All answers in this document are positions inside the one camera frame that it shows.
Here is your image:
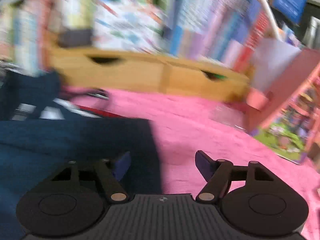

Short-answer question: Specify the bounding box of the navy and white jacket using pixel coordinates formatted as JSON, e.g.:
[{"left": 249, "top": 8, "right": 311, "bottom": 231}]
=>
[{"left": 1, "top": 71, "right": 162, "bottom": 239}]

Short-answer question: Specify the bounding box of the row of upright books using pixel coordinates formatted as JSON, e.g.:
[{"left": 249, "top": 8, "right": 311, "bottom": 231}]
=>
[{"left": 1, "top": 0, "right": 273, "bottom": 76}]

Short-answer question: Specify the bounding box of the wooden drawer organizer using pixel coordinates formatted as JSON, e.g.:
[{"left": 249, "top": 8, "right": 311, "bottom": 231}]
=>
[{"left": 48, "top": 46, "right": 249, "bottom": 102}]

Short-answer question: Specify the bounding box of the white label printer box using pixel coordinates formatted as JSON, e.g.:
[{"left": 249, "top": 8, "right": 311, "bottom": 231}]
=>
[{"left": 92, "top": 1, "right": 163, "bottom": 54}]

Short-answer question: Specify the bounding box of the pink bunny pattern mat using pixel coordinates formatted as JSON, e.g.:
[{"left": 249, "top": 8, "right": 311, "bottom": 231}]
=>
[{"left": 60, "top": 86, "right": 320, "bottom": 240}]

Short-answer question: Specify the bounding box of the small black box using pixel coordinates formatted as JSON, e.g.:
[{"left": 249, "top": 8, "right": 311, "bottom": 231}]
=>
[{"left": 58, "top": 29, "right": 93, "bottom": 48}]

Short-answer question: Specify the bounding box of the colourful picture book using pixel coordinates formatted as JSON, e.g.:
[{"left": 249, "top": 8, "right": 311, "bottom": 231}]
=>
[{"left": 254, "top": 87, "right": 317, "bottom": 165}]

